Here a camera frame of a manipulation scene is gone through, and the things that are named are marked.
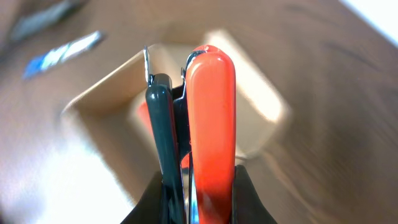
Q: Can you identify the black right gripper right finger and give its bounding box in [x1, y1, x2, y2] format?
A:
[231, 165, 277, 224]

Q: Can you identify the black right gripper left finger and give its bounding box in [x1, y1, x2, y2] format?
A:
[121, 171, 168, 224]

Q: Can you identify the black marker pen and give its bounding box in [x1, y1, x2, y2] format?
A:
[7, 0, 88, 42]

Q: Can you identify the red utility knife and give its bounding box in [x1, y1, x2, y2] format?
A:
[137, 101, 153, 135]

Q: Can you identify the brown cardboard box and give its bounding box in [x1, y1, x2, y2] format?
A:
[64, 30, 290, 202]

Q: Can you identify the blue marker pen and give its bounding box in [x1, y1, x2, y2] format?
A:
[22, 30, 105, 79]

